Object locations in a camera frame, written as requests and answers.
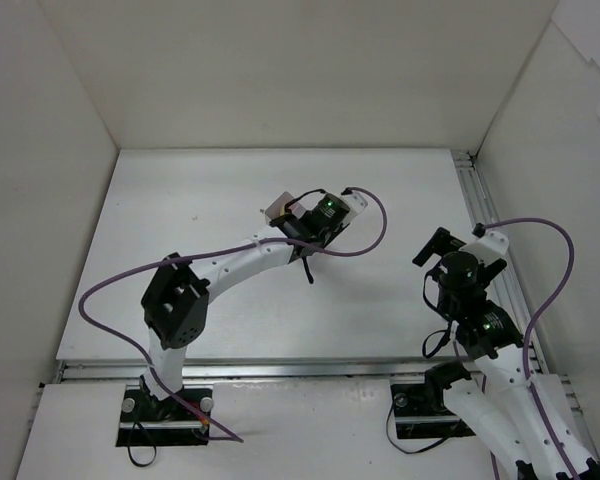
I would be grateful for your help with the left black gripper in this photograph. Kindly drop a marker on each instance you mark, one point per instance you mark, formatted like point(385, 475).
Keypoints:
point(309, 248)

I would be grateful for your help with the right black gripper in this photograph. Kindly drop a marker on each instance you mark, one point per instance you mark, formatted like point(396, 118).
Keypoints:
point(431, 245)

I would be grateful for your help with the white three-compartment organizer box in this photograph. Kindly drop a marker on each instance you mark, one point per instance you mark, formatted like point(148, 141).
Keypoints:
point(280, 207)

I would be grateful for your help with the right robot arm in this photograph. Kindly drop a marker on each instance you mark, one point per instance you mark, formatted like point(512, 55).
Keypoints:
point(512, 414)

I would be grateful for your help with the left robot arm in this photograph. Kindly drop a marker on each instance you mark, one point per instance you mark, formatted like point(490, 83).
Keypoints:
point(176, 301)

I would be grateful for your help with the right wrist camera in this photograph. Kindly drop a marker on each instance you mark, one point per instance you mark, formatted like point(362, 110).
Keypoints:
point(490, 245)

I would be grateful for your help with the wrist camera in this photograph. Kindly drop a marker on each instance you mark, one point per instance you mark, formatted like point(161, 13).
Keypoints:
point(490, 245)
point(356, 203)

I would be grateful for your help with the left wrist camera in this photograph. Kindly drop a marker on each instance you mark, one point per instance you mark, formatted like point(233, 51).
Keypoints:
point(356, 203)

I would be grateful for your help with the aluminium frame rail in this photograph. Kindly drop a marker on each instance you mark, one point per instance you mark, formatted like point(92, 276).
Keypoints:
point(525, 430)

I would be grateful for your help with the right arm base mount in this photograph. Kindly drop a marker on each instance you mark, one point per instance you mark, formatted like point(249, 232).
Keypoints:
point(417, 409)

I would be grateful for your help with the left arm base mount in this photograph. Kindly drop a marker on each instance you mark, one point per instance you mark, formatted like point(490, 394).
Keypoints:
point(144, 422)

